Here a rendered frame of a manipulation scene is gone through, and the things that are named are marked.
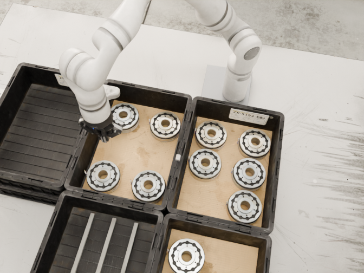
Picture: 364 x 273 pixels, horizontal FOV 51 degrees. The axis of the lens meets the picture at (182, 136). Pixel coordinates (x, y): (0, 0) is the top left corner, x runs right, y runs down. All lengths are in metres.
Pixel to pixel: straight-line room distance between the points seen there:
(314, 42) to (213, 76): 1.37
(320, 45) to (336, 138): 1.35
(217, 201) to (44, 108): 0.67
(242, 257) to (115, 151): 0.52
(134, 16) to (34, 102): 0.66
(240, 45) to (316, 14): 1.80
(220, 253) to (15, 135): 0.77
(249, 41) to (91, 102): 0.56
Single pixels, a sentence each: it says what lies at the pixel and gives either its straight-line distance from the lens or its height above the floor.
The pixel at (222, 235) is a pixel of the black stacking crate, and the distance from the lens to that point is 1.13.
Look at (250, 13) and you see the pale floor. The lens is 2.88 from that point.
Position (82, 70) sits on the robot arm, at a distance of 0.83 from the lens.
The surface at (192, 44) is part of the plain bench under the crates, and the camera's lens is 1.69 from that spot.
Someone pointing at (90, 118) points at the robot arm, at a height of 1.15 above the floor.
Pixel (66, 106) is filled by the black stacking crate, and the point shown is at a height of 0.83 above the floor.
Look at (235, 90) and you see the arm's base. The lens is 1.43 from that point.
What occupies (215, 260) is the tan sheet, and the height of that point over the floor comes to 0.83.
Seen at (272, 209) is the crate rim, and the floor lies 0.92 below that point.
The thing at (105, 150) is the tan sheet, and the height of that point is 0.83.
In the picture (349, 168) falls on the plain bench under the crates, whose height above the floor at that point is 0.70.
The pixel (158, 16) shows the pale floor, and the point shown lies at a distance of 2.80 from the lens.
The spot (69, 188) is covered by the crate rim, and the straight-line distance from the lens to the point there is 1.13.
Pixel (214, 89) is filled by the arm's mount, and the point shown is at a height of 0.73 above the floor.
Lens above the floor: 1.96
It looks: 62 degrees down
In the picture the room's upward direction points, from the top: 3 degrees clockwise
